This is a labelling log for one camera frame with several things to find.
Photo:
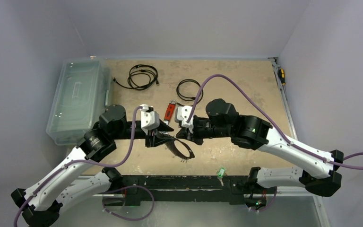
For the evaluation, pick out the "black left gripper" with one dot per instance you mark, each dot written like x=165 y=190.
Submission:
x=158 y=138

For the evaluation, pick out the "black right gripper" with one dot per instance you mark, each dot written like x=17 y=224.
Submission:
x=196 y=135

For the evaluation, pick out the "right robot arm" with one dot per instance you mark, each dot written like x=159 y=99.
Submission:
x=311 y=169

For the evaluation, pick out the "yellow black screwdriver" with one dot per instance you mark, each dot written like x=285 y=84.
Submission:
x=281 y=75

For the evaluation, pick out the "aluminium frame rail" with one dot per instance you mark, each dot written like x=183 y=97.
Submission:
x=318 y=201

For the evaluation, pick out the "red handled adjustable wrench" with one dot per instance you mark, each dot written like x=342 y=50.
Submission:
x=169 y=111

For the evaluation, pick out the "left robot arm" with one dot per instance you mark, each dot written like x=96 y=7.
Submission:
x=90 y=167

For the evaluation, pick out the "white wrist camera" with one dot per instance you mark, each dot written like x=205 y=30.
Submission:
x=181 y=116
x=149 y=118

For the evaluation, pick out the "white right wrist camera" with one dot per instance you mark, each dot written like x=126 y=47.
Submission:
x=181 y=116

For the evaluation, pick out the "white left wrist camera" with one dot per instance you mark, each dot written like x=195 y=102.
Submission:
x=149 y=118

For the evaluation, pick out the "clear plastic storage box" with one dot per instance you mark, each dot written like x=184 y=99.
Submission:
x=82 y=94

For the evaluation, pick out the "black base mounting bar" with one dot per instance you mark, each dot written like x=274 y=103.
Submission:
x=234 y=189

